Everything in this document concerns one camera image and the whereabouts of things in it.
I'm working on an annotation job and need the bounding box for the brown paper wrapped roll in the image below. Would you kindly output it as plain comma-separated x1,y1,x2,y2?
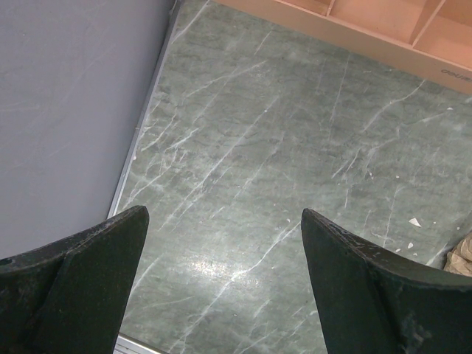
443,233,472,277

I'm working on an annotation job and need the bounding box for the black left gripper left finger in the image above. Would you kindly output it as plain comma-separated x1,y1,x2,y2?
1,206,149,354

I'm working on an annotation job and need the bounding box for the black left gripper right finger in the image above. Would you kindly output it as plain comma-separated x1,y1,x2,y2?
301,209,471,353

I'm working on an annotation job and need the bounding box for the orange plastic file organizer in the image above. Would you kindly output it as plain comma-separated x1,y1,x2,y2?
223,0,471,94

